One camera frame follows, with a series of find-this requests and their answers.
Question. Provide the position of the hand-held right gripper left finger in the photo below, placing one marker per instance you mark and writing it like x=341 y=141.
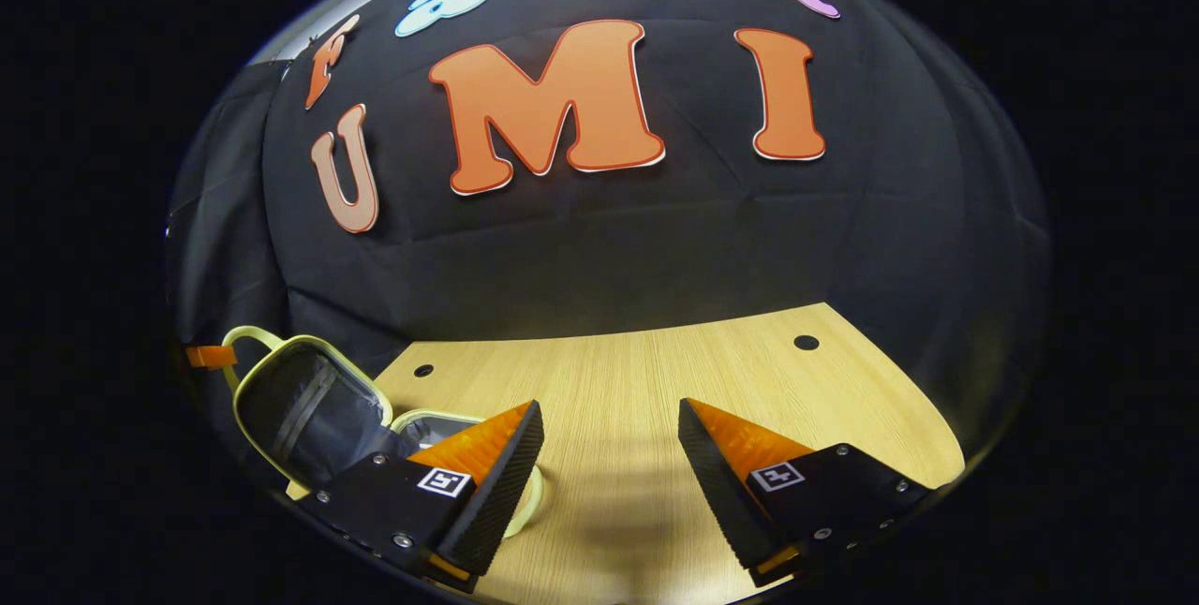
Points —
x=501 y=493

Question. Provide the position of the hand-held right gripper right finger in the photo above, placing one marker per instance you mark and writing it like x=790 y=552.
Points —
x=721 y=493

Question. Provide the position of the pale yellow suitcase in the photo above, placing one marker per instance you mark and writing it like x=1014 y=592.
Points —
x=318 y=408

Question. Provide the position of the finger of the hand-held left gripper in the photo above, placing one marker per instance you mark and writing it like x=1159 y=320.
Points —
x=211 y=357

